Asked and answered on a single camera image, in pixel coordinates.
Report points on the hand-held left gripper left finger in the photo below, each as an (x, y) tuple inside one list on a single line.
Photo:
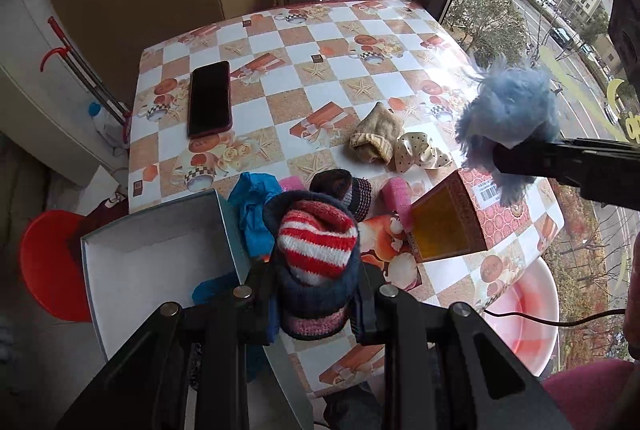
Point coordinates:
[(255, 305)]

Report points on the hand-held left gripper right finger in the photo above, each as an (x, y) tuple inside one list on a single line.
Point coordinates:
[(372, 310)]

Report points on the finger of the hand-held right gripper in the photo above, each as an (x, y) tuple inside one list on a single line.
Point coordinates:
[(575, 165)]

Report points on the blue cloth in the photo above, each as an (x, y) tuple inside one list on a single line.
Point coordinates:
[(255, 210), (215, 287)]

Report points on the blue fluffy plush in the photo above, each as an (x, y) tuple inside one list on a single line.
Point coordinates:
[(510, 110)]

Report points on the white cardboard box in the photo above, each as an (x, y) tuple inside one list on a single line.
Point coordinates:
[(150, 255)]

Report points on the polka dot satin scrunchie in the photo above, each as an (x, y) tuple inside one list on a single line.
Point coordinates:
[(420, 153)]

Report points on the beige knit sock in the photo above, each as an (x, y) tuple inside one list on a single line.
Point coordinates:
[(375, 130)]

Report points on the pink cloth item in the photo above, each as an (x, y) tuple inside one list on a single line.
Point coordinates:
[(396, 197)]

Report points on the patterned carton box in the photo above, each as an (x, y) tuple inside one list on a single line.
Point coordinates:
[(450, 225)]

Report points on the dark red cloth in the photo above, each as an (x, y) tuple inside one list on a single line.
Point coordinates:
[(105, 212)]

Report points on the red plastic stool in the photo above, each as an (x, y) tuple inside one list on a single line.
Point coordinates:
[(50, 265)]

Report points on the black smartphone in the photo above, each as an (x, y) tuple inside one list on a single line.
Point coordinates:
[(210, 98)]

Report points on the person's maroon clothing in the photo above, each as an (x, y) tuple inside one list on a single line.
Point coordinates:
[(600, 395)]

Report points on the blue capped plastic bottle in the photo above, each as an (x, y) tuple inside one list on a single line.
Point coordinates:
[(105, 125)]

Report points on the checkered printed tablecloth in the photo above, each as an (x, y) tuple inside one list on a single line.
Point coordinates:
[(310, 65)]

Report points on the white cabinet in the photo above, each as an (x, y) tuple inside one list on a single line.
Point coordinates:
[(35, 75)]

